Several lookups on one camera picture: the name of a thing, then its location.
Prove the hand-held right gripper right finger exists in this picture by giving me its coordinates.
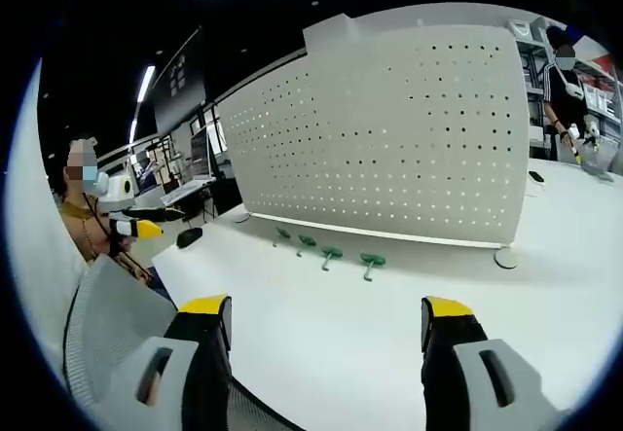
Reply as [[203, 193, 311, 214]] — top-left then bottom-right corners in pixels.
[[420, 296, 576, 431]]

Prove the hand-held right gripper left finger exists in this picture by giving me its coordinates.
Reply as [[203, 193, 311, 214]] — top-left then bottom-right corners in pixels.
[[95, 294, 236, 431]]

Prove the white perforated mounting plate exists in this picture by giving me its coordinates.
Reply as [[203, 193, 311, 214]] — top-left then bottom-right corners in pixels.
[[216, 23, 532, 270]]

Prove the white keyboard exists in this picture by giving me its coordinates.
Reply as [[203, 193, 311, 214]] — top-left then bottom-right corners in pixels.
[[159, 179, 211, 207]]

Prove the small black box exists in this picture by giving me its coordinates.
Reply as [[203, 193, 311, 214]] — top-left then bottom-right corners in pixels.
[[175, 227, 204, 250]]

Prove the person in yellow shirt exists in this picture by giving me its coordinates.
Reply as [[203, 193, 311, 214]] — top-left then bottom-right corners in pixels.
[[56, 136, 158, 287]]

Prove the computer monitor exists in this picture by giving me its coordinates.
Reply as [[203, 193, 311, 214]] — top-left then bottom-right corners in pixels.
[[189, 126, 217, 180]]

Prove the grey mesh office chair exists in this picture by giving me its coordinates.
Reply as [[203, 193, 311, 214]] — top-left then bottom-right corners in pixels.
[[62, 254, 299, 431]]

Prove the large black hanging screen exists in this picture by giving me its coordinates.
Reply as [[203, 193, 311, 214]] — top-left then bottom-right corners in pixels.
[[152, 25, 209, 136]]

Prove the clear plastic bin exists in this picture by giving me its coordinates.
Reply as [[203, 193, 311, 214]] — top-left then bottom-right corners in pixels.
[[582, 137, 622, 183]]

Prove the metal storage shelf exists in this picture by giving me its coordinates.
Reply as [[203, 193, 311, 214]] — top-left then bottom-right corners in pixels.
[[508, 17, 554, 161]]

